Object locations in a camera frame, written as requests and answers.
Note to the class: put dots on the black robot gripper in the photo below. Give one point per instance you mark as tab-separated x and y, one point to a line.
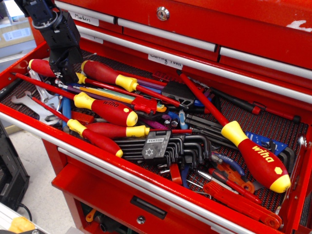
62	36

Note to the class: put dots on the red yellow screwdriver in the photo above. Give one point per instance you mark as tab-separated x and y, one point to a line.
42	67
103	73

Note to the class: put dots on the silver adjustable wrench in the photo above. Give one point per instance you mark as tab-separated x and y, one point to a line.
52	101

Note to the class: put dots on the silver open end wrench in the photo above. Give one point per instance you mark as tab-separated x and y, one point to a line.
45	116

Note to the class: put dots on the white Markers label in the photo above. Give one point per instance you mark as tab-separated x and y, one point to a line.
84	18

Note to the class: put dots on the red Wiha screwdriver centre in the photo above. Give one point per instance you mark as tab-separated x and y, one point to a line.
112	111

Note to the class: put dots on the small red screwdriver front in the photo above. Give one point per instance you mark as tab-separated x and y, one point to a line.
98	140

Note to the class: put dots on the red screwdriver under centre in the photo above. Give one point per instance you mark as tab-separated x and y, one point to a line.
114	131

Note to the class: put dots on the white paper drawer label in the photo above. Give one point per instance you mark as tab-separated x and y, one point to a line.
166	62

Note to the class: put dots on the silver chest lock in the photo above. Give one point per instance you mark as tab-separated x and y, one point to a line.
162	13

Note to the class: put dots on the black box on floor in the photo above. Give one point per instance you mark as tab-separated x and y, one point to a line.
14	179

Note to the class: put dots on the black Tekton torx key set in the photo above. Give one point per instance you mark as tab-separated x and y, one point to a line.
165	148

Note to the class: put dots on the red tool chest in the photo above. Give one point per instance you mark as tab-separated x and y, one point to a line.
249	28

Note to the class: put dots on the open red drawer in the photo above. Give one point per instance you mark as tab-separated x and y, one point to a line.
167	195

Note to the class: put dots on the black red thin screwdriver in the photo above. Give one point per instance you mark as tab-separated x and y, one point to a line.
255	107

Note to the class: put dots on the large red Wiha screwdriver right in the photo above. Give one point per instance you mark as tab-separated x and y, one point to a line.
264	166

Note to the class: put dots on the blue hex key holder set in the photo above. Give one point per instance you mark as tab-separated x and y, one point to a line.
273	146

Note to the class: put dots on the red folding key tool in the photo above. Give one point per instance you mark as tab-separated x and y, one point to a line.
243	205

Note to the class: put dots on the blue handled tool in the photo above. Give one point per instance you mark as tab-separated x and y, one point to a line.
66	111

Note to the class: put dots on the blue handled pliers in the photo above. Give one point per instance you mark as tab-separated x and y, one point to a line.
190	159

